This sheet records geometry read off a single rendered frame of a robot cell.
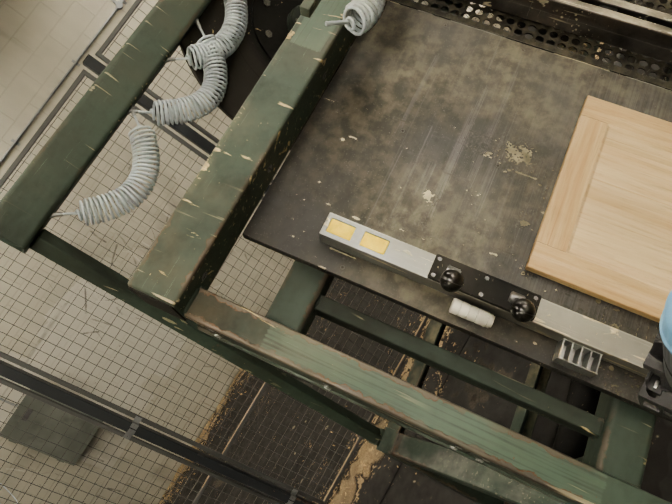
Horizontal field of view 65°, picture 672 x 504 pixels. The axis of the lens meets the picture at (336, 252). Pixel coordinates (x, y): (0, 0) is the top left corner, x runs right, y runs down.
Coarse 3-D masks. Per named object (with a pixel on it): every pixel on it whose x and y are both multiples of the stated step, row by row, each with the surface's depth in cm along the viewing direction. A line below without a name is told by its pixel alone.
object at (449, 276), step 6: (450, 270) 86; (456, 270) 86; (444, 276) 85; (450, 276) 85; (456, 276) 85; (462, 276) 86; (444, 282) 85; (450, 282) 85; (456, 282) 85; (462, 282) 85; (444, 288) 86; (450, 288) 85; (456, 288) 85
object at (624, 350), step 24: (336, 216) 103; (336, 240) 101; (360, 240) 101; (384, 264) 101; (408, 264) 98; (432, 288) 101; (504, 312) 95; (552, 312) 94; (576, 312) 94; (552, 336) 95; (576, 336) 92; (600, 336) 92; (624, 336) 92; (624, 360) 91
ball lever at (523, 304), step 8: (512, 296) 93; (520, 296) 93; (512, 304) 84; (520, 304) 83; (528, 304) 83; (512, 312) 84; (520, 312) 83; (528, 312) 82; (520, 320) 83; (528, 320) 83
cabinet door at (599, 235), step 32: (576, 128) 112; (608, 128) 112; (640, 128) 111; (576, 160) 109; (608, 160) 109; (640, 160) 108; (576, 192) 106; (608, 192) 106; (640, 192) 106; (544, 224) 103; (576, 224) 103; (608, 224) 103; (640, 224) 103; (544, 256) 101; (576, 256) 100; (608, 256) 101; (640, 256) 100; (576, 288) 99; (608, 288) 98; (640, 288) 98
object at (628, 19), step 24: (480, 0) 127; (504, 0) 124; (528, 0) 121; (552, 0) 119; (576, 0) 118; (600, 0) 118; (552, 24) 124; (576, 24) 121; (600, 24) 119; (624, 24) 116; (648, 24) 115; (624, 48) 121; (648, 48) 119
